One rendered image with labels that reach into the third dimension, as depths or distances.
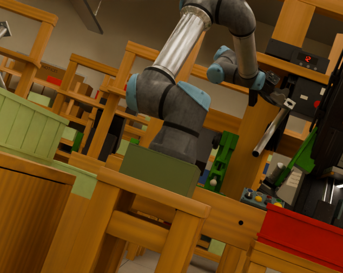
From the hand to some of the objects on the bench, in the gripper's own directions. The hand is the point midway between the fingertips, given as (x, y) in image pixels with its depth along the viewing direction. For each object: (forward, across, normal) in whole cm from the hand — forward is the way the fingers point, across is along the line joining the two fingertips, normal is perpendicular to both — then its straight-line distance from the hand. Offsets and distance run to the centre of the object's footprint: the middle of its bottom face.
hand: (286, 105), depth 262 cm
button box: (+14, -54, +10) cm, 57 cm away
